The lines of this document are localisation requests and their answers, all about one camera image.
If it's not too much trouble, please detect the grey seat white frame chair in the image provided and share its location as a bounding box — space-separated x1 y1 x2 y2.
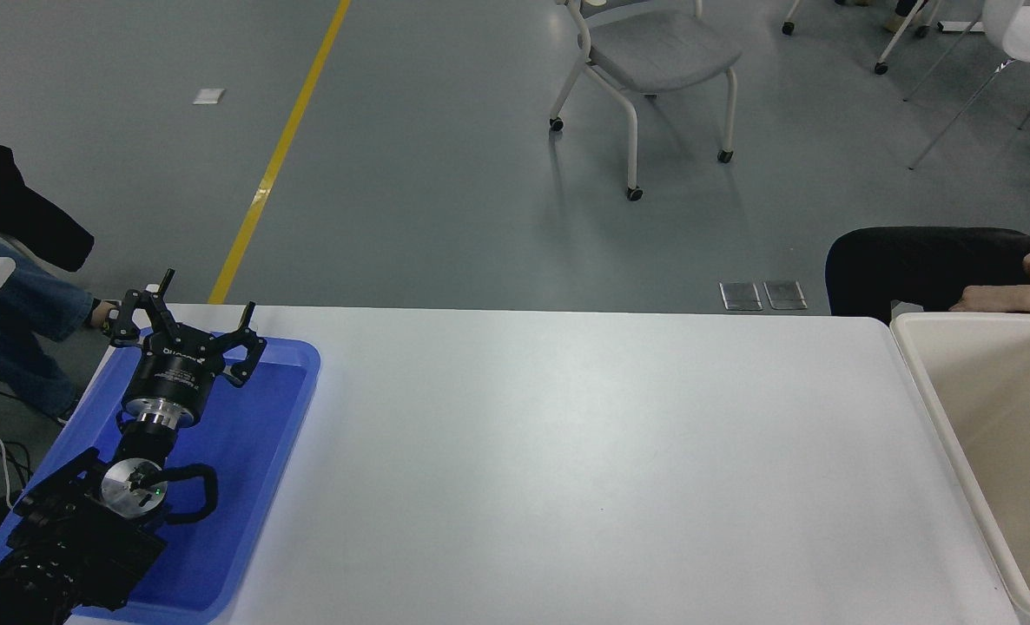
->
548 0 743 202

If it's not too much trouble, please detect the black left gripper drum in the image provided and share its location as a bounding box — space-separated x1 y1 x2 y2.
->
126 335 228 417

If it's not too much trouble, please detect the white thin-legged chair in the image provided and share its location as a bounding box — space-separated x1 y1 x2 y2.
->
904 0 1030 189

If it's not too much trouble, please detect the white rolling chair leg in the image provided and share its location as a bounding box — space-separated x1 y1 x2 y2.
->
781 0 941 76

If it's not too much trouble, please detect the large pale plastic bin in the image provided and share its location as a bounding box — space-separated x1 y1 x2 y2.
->
890 312 1030 622

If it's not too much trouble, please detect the person in black trousers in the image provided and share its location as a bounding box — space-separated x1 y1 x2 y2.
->
825 195 1030 324

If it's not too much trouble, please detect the metal floor outlet plate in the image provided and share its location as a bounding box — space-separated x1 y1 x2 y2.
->
764 280 809 311
719 282 763 312

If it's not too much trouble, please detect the person in blue trousers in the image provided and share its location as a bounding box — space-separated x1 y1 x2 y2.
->
0 126 122 426

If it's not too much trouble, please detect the blue plastic tray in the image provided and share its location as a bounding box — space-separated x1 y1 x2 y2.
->
0 330 321 624

